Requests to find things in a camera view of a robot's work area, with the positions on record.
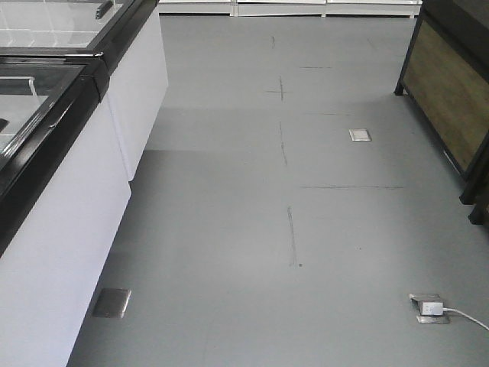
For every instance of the steel floor socket plate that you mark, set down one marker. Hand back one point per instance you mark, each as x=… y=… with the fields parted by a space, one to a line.
x=359 y=134

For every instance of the left steel floor plate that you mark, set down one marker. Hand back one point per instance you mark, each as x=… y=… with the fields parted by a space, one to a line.
x=112 y=303

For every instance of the near white chest freezer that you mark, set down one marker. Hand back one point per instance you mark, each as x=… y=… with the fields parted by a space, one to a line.
x=64 y=190

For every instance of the white chest freezer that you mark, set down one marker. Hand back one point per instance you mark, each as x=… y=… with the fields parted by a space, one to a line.
x=64 y=190
x=124 y=35

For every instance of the far white chest freezer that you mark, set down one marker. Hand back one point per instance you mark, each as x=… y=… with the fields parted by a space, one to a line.
x=124 y=35

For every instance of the white shelf base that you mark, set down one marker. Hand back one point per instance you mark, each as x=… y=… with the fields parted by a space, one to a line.
x=241 y=8

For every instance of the white power adapter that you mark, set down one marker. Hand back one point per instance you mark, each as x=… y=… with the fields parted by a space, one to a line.
x=431 y=308

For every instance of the black wooden display stand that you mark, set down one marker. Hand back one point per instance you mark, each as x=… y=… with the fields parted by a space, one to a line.
x=445 y=73

